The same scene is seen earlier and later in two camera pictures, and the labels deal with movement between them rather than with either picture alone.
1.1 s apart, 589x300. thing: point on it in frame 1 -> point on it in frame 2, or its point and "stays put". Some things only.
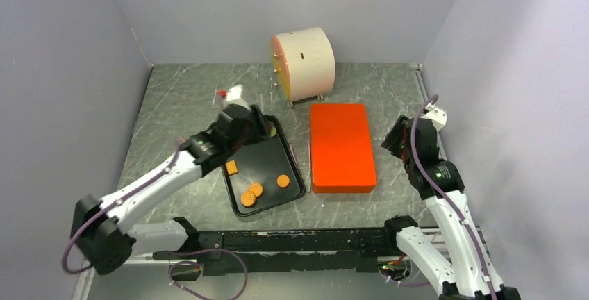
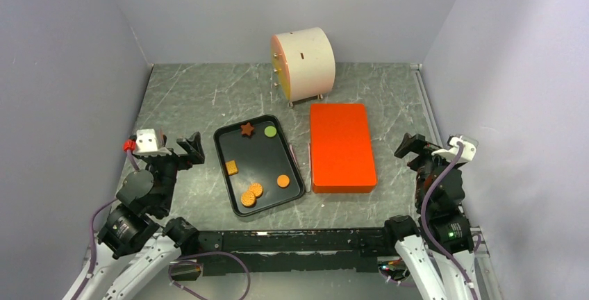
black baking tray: (263, 173) stays put
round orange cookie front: (248, 198) stays put
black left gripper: (260, 126) -> (193, 147)
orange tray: (342, 160) stays put
